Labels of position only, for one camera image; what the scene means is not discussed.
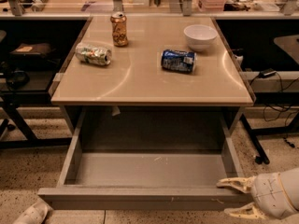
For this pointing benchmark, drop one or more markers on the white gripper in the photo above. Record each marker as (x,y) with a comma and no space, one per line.
(267,192)

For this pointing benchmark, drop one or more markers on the grey top drawer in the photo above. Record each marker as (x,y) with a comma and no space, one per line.
(148,158)

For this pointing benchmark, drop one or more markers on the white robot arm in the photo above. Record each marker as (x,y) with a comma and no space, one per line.
(275,195)

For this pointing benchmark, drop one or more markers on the grey drawer cabinet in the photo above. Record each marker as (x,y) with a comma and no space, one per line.
(135,76)

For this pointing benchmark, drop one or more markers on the black power adapter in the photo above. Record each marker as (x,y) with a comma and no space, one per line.
(267,73)

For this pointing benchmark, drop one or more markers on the crushed blue soda can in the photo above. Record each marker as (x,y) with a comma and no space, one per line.
(178,61)

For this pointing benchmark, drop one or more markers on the white bowl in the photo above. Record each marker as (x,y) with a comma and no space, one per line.
(200,37)

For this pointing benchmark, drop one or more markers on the upright gold soda can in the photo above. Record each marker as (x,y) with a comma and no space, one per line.
(119,30)

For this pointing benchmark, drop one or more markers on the dark bag on shelf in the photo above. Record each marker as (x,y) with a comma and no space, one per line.
(32,51)

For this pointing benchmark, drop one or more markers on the black headphones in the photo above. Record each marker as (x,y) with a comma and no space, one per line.
(13,78)

